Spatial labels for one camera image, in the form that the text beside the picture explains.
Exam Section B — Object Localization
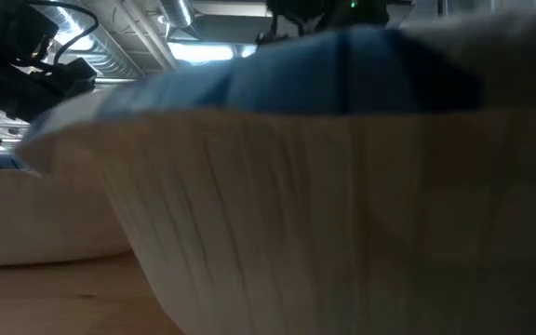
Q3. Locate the silver ventilation duct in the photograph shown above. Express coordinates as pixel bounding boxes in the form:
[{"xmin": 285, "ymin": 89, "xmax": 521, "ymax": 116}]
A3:
[
  {"xmin": 34, "ymin": 0, "xmax": 144, "ymax": 80},
  {"xmin": 158, "ymin": 0, "xmax": 195, "ymax": 30}
]

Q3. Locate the bright ceiling light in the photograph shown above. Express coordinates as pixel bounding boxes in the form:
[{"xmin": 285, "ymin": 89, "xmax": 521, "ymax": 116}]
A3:
[{"xmin": 167, "ymin": 41, "xmax": 258, "ymax": 65}]

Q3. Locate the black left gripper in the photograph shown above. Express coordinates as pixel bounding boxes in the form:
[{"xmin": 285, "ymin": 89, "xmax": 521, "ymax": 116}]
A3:
[{"xmin": 0, "ymin": 55, "xmax": 98, "ymax": 123}]

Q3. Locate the blue patterned paper bowl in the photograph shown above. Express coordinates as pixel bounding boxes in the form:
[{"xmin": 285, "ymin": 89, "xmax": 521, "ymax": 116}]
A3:
[
  {"xmin": 0, "ymin": 153, "xmax": 132, "ymax": 267},
  {"xmin": 16, "ymin": 25, "xmax": 536, "ymax": 335}
]

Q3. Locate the black cable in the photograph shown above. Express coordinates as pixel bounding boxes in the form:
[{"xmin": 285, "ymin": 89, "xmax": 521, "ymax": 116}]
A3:
[{"xmin": 28, "ymin": 0, "xmax": 101, "ymax": 66}]

